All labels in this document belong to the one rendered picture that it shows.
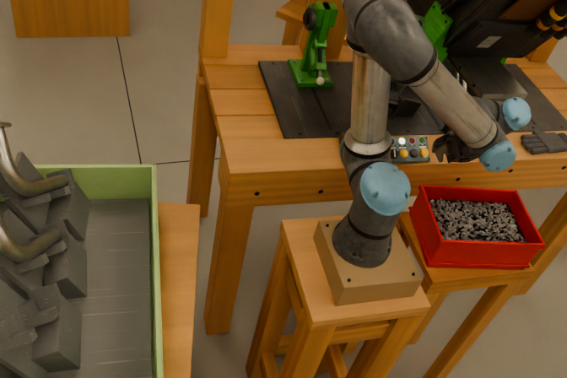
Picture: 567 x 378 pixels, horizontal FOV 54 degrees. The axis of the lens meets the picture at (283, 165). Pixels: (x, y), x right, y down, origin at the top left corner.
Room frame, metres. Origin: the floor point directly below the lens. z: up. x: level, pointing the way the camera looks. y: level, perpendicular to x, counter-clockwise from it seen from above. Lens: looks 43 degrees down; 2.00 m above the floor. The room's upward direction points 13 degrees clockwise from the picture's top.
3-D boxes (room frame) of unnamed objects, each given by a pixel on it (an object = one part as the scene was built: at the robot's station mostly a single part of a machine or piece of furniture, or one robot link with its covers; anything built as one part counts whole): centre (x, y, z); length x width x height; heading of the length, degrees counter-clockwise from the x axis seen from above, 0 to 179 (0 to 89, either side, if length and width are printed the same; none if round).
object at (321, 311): (0.95, -0.24, 0.83); 0.32 x 0.32 x 0.04; 23
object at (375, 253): (0.95, -0.24, 0.97); 0.15 x 0.15 x 0.10
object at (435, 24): (1.64, -0.37, 1.17); 0.13 x 0.12 x 0.20; 113
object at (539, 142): (1.61, -0.86, 0.91); 0.20 x 0.11 x 0.03; 117
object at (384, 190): (0.96, -0.24, 1.09); 0.13 x 0.12 x 0.14; 16
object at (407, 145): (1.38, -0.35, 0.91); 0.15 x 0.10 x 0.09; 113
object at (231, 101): (1.73, -0.41, 0.44); 1.49 x 0.70 x 0.88; 113
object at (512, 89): (1.67, -0.53, 1.11); 0.39 x 0.16 x 0.03; 23
